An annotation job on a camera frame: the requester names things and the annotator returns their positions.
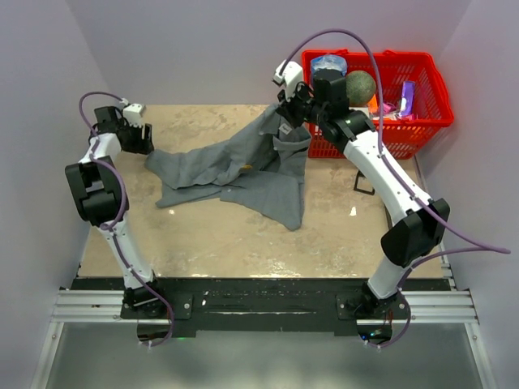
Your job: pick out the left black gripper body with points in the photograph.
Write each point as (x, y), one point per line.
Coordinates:
(136, 143)

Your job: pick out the purple snack packet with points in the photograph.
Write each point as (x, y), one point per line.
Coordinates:
(407, 99)

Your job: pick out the green round ball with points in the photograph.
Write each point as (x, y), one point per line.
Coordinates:
(360, 88)

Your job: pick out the black square frame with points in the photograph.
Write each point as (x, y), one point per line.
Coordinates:
(360, 185)

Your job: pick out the orange packet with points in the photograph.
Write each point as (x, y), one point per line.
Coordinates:
(373, 107)

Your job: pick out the grey button shirt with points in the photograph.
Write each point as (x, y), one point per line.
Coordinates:
(274, 187)

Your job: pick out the red plastic basket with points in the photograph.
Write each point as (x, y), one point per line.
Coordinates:
(431, 109)

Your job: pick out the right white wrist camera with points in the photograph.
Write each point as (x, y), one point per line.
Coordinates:
(287, 76)

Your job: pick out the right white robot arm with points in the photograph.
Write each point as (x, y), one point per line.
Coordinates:
(416, 217)

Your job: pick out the white shirt label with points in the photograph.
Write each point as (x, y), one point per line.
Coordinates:
(285, 129)

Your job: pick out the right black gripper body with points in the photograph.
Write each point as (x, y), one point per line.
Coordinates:
(302, 108)

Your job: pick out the pink small packet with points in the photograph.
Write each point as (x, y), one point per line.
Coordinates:
(389, 108)

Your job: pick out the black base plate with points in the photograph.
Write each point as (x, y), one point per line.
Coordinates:
(190, 305)

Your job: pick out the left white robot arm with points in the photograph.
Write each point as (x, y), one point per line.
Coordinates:
(101, 199)

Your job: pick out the blue white wrapped roll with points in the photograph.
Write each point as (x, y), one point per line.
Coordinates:
(329, 62)

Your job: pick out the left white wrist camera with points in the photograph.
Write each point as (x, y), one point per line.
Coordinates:
(133, 113)

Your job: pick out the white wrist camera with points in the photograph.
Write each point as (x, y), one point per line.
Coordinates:
(287, 76)
(133, 113)

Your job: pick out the aluminium rail frame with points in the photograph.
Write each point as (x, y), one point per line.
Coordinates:
(88, 344)

